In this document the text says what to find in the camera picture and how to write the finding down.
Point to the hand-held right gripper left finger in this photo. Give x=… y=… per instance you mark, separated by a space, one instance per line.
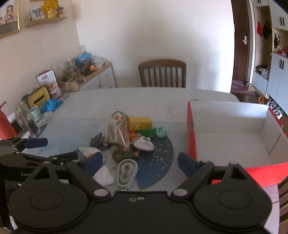
x=93 y=163

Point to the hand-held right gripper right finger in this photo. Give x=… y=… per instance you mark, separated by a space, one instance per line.
x=186 y=164

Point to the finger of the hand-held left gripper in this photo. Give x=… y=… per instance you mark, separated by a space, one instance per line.
x=67 y=157
x=36 y=143

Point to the white plastic bag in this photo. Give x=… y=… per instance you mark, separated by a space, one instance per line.
x=88 y=151

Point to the white fluffy cloth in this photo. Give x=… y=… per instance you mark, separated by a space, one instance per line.
x=103 y=176

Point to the dark grey pouch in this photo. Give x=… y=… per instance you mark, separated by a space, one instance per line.
x=96 y=140

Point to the brown fuzzy toy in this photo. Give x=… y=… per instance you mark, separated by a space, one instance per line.
x=118 y=155

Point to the shiny foil bag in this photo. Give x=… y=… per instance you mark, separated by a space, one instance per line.
x=117 y=135

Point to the red and white cardboard box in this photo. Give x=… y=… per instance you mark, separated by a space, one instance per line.
x=225 y=146

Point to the small white purse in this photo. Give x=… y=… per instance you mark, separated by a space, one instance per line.
x=144 y=144

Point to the green fringed pouch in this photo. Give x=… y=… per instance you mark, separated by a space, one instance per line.
x=149 y=132

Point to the orange flower ornament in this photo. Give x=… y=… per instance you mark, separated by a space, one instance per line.
x=132 y=134

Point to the floral pouch with green trim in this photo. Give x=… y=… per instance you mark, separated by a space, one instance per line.
x=119 y=117

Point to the clear glass tumbler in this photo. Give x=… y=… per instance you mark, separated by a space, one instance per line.
x=27 y=121

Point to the mint green mug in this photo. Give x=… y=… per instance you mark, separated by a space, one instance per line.
x=36 y=114

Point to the blue speckled round placemat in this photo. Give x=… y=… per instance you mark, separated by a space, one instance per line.
x=157 y=164

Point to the red bottle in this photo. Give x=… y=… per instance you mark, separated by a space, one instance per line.
x=4 y=123

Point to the blue gloves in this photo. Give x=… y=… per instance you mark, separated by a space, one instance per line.
x=51 y=105

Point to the yellow tissue box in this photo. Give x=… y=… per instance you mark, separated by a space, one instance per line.
x=39 y=97

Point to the small drinking glass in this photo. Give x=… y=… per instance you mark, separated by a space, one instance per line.
x=65 y=93

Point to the red and white carton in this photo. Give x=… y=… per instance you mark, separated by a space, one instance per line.
x=48 y=82

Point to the small wooden crate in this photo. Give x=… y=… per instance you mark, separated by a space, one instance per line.
x=72 y=85

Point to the white wooden sideboard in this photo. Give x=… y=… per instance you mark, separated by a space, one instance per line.
x=104 y=77

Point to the toy building model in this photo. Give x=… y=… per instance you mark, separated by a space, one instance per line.
x=81 y=67

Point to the red patterned rug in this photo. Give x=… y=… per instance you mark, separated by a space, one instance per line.
x=239 y=87

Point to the blue globe toy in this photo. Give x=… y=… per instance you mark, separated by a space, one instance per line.
x=83 y=57

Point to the orange slippers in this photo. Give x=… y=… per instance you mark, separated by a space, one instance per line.
x=262 y=100

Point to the white slippers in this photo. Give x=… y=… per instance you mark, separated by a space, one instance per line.
x=250 y=86

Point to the clear plastic bags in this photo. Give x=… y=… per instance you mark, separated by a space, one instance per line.
x=99 y=61

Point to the row of shoes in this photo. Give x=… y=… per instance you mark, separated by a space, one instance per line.
x=275 y=108

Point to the dark wooden door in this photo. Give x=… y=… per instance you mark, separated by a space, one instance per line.
x=239 y=63

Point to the grey plastic bag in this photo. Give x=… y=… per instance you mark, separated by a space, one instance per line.
x=265 y=72

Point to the dark shoes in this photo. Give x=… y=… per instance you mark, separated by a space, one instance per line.
x=260 y=67

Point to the gold framed picture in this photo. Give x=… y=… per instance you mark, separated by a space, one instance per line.
x=9 y=20

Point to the grey hallway cabinet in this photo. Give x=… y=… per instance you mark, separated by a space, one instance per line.
x=279 y=76

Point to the photo card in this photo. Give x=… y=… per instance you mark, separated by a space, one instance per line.
x=37 y=13

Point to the yellow flower ornament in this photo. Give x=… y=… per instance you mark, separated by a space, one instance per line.
x=50 y=7

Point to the red ornament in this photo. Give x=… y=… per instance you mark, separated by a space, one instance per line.
x=283 y=52

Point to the black hanging bag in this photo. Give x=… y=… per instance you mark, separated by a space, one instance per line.
x=267 y=30

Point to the wooden wall shelf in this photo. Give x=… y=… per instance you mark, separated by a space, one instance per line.
x=45 y=20

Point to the black red wall hanging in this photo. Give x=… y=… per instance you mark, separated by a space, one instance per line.
x=276 y=41

